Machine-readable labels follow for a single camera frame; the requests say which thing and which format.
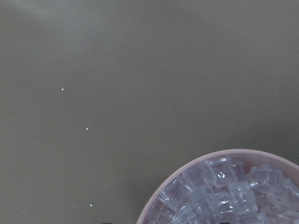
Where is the pink bowl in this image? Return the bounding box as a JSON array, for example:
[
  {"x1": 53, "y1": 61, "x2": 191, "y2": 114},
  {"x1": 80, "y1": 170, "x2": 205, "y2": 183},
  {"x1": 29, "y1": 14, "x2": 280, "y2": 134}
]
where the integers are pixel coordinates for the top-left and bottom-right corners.
[{"x1": 136, "y1": 149, "x2": 299, "y2": 224}]

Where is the clear ice cubes pile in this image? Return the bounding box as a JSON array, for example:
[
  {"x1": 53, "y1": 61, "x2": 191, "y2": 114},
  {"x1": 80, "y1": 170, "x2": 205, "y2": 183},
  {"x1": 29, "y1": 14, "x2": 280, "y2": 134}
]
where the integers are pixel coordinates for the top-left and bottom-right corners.
[{"x1": 142, "y1": 156, "x2": 299, "y2": 224}]

